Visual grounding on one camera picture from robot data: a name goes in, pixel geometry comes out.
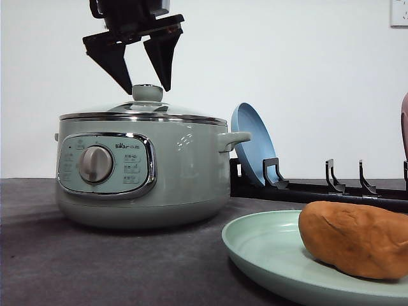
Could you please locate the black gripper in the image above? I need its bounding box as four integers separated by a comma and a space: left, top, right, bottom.
82, 0, 185, 95

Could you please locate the glass steamer lid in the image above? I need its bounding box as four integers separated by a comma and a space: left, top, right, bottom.
59, 84, 228, 125

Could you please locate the green plate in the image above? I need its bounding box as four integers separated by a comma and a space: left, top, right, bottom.
222, 210, 408, 306

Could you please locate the brown potato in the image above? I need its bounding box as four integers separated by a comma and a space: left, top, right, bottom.
298, 201, 408, 279

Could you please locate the green electric steamer pot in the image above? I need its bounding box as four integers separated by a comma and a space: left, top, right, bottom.
54, 122, 252, 228

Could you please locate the blue plate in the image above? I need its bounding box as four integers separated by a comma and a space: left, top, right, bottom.
231, 102, 277, 186

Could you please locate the pink plate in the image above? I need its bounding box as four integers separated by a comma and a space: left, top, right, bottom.
401, 91, 408, 160

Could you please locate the black dish rack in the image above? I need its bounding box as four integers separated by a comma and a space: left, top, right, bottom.
229, 157, 408, 214

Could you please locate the white wall socket right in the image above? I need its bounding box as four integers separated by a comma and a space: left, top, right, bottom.
390, 0, 408, 29

